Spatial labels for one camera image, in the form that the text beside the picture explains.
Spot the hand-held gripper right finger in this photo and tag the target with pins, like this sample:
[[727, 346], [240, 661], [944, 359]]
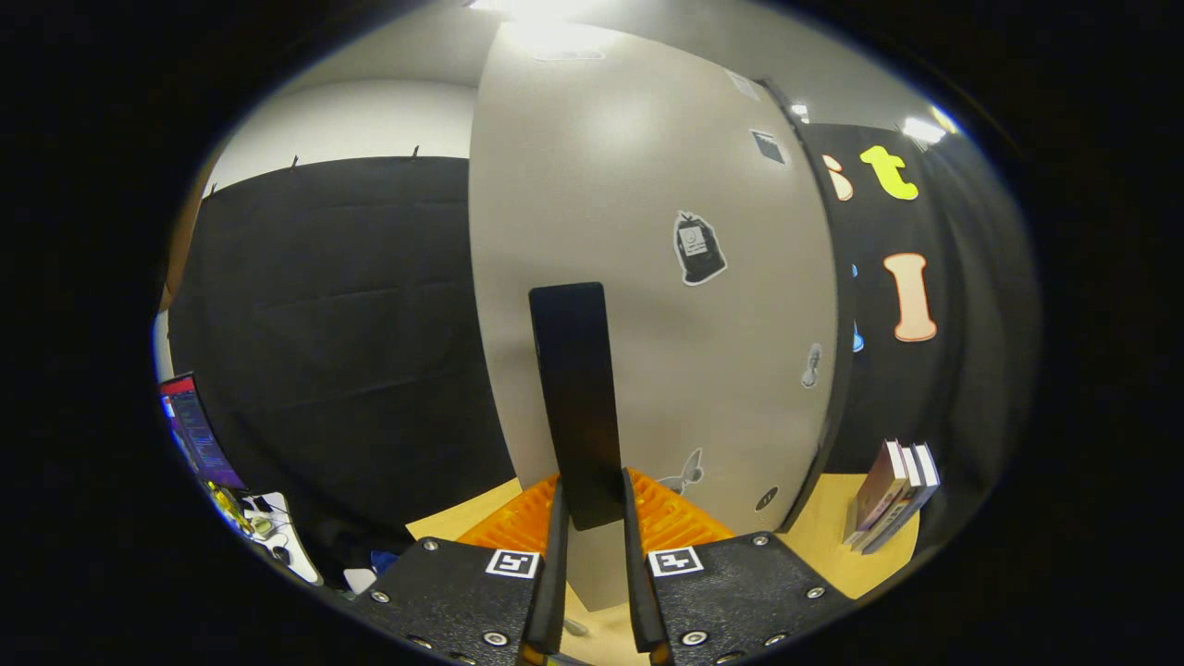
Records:
[[740, 592]]

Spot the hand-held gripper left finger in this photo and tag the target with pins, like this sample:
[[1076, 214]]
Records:
[[453, 592]]

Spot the beige cabinet door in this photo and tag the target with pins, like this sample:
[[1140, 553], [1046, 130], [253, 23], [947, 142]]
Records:
[[592, 185]]

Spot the white spine book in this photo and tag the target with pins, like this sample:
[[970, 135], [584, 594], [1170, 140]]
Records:
[[902, 499]]

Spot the white cluttered desk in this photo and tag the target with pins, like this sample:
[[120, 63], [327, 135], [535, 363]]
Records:
[[268, 532]]

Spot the blue cover book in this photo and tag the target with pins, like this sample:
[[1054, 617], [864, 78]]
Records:
[[920, 490]]

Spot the dark grey cabinet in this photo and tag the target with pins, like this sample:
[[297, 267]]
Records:
[[837, 370]]

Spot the black backdrop cloth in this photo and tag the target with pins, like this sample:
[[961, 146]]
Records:
[[333, 324]]

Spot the computer monitor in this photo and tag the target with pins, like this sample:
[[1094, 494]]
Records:
[[194, 430]]

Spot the small ceiling light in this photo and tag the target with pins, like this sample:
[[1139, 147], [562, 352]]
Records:
[[799, 112]]

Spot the long ceiling light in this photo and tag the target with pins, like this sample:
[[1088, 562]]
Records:
[[923, 129]]

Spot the wide ceiling light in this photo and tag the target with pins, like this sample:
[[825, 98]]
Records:
[[536, 7]]

